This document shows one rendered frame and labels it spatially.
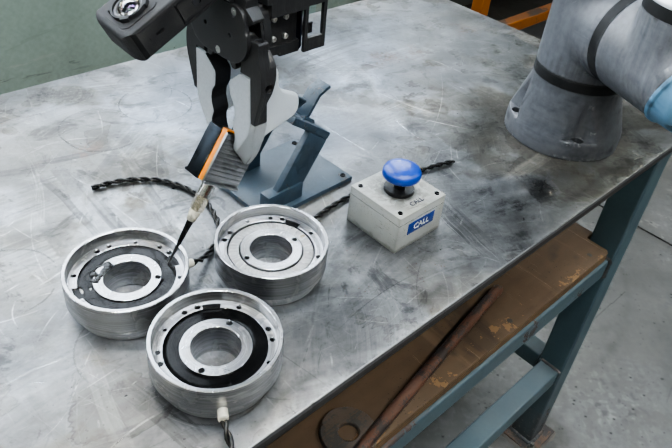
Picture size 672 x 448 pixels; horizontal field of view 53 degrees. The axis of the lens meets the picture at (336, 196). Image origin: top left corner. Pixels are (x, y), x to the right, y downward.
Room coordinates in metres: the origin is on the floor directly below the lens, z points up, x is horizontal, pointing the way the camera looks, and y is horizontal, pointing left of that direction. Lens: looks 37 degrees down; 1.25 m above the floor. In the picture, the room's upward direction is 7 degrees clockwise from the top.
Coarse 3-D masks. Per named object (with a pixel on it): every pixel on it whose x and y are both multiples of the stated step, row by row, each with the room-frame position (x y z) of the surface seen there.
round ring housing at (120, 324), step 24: (96, 240) 0.44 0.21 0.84; (120, 240) 0.46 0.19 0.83; (144, 240) 0.46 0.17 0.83; (168, 240) 0.45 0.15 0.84; (72, 264) 0.41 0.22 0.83; (120, 264) 0.43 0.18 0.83; (144, 264) 0.43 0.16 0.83; (72, 288) 0.39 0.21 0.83; (96, 288) 0.39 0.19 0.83; (144, 288) 0.40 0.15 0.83; (72, 312) 0.37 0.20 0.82; (96, 312) 0.36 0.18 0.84; (120, 312) 0.36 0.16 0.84; (144, 312) 0.37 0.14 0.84; (120, 336) 0.37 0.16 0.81
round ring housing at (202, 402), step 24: (216, 288) 0.40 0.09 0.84; (168, 312) 0.37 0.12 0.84; (192, 312) 0.38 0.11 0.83; (264, 312) 0.38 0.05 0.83; (192, 336) 0.35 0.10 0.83; (216, 336) 0.37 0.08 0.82; (240, 336) 0.36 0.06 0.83; (192, 360) 0.33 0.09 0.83; (240, 360) 0.34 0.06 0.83; (168, 384) 0.30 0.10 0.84; (240, 384) 0.30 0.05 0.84; (264, 384) 0.32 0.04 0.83; (192, 408) 0.30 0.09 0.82; (216, 408) 0.30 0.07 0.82; (240, 408) 0.30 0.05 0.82
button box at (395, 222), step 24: (360, 192) 0.55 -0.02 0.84; (384, 192) 0.56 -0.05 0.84; (408, 192) 0.56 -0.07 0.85; (432, 192) 0.57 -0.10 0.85; (360, 216) 0.55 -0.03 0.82; (384, 216) 0.53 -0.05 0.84; (408, 216) 0.52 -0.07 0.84; (432, 216) 0.55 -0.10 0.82; (384, 240) 0.52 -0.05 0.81; (408, 240) 0.53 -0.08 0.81
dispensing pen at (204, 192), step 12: (204, 132) 0.48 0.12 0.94; (216, 132) 0.47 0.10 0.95; (228, 132) 0.48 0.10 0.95; (204, 144) 0.47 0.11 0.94; (192, 156) 0.47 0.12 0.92; (204, 156) 0.46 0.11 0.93; (192, 168) 0.46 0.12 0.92; (204, 192) 0.46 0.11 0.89; (192, 204) 0.45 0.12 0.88; (204, 204) 0.46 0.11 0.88; (192, 216) 0.45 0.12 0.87; (180, 240) 0.44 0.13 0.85
